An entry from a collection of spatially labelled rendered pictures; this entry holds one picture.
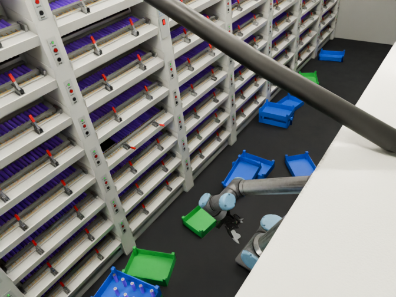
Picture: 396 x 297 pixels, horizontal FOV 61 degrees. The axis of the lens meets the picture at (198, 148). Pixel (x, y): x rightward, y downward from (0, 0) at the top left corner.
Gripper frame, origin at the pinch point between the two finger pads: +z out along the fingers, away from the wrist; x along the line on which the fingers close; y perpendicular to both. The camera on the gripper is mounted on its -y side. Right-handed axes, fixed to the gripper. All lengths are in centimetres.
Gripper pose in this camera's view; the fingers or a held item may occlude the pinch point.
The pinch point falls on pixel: (240, 233)
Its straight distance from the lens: 216.2
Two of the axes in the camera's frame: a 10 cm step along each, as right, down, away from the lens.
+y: 7.0, -3.7, -6.1
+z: 6.8, 6.2, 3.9
